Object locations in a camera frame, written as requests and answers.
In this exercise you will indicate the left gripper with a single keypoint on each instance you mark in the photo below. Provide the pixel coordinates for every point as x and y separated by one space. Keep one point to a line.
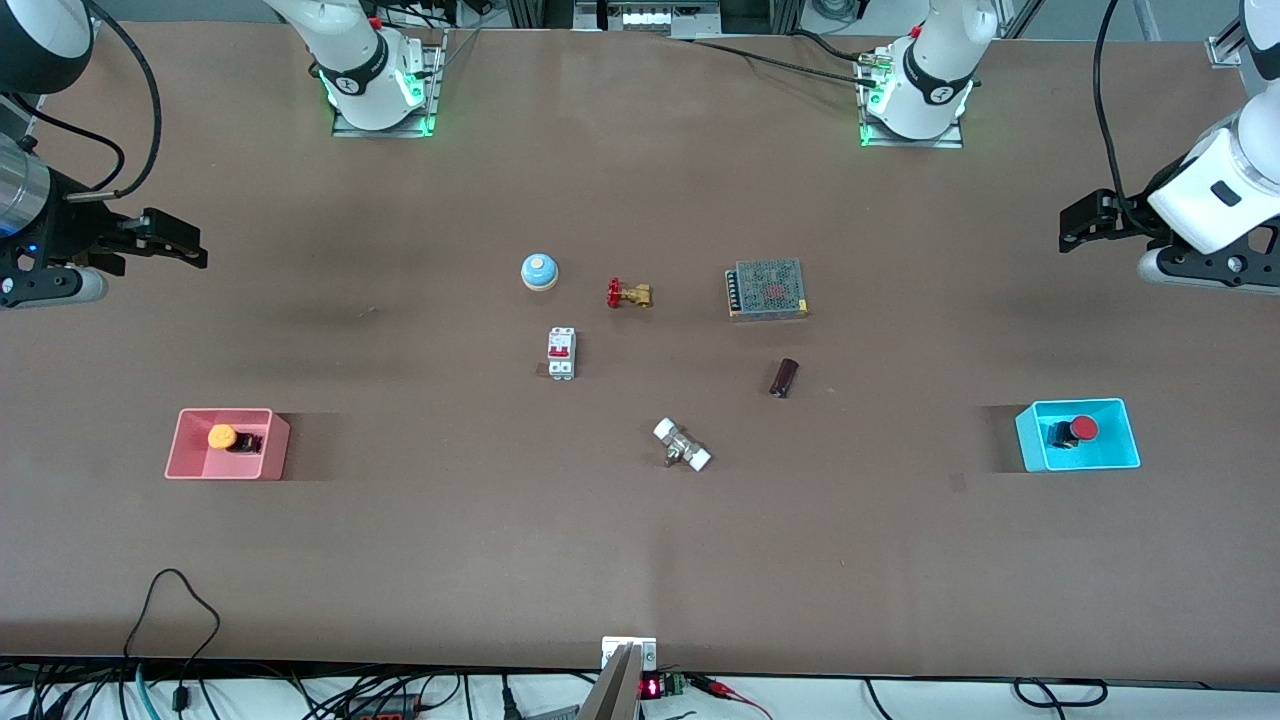
1127 218

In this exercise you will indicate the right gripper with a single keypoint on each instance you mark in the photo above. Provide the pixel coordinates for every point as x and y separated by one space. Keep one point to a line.
72 228

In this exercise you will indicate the yellow push button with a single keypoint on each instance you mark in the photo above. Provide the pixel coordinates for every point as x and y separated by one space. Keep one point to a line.
223 437

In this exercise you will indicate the red push button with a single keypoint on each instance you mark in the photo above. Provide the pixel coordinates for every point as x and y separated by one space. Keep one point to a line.
1082 429

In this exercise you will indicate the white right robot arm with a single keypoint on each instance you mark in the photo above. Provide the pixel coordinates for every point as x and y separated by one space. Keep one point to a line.
365 60

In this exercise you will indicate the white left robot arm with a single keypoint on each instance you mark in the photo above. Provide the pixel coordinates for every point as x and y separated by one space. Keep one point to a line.
935 70

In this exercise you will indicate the pink plastic bin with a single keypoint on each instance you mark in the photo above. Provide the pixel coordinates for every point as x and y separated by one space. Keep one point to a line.
190 455

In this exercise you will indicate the cyan plastic bin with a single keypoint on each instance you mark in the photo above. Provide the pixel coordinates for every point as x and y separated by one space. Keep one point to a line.
1100 455

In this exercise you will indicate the metal mesh power supply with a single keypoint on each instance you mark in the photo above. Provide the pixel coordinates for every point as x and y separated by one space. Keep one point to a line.
767 289

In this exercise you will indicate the dark brown capacitor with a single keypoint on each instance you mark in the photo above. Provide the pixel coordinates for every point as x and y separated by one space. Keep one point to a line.
784 378

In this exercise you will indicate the blue dome bell button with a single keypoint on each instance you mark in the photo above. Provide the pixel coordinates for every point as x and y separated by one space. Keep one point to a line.
539 271

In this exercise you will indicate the white red circuit breaker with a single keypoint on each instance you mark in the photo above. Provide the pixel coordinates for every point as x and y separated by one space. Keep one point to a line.
561 354

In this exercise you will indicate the silver valve white caps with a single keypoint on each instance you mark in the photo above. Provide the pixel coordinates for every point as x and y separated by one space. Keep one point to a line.
682 446

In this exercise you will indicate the red clip lead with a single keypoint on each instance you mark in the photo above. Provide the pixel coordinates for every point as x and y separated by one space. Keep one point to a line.
725 690

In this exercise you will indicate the green terminal block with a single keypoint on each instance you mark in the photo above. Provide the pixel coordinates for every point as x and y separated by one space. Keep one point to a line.
673 684

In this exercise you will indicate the grey metal bar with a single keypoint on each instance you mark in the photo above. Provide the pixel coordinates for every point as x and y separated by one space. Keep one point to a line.
612 695

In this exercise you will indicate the red digit display module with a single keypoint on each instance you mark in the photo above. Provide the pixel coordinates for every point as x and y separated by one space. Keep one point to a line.
650 687

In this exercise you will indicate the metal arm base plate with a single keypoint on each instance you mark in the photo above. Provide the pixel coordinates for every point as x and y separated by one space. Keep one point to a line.
436 90
950 140

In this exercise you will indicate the aluminium frame structure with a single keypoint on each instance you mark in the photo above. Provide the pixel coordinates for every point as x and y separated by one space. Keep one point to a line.
650 15

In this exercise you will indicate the metal mounting bracket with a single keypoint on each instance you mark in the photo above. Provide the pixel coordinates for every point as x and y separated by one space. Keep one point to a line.
612 648

